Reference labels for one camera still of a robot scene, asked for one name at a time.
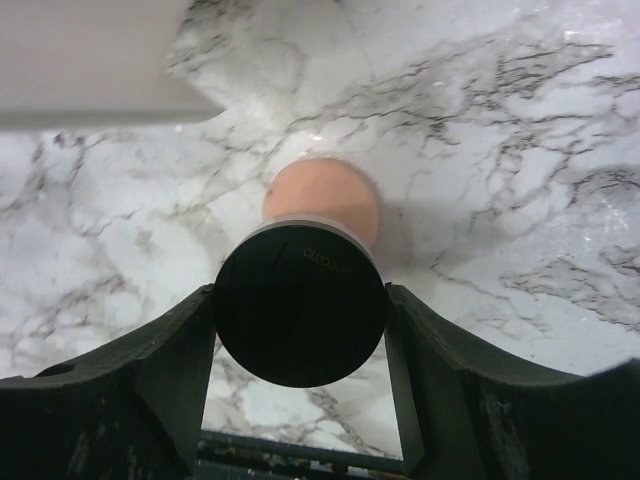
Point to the orange makeup sponge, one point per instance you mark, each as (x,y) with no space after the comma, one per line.
(325,187)

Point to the black mounting rail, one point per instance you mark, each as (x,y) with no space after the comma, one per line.
(228,456)

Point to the black round compact jar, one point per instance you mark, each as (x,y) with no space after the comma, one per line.
(300,302)

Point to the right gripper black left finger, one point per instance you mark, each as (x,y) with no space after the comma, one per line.
(130,409)

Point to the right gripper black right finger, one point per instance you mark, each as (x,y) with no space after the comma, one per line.
(467,409)

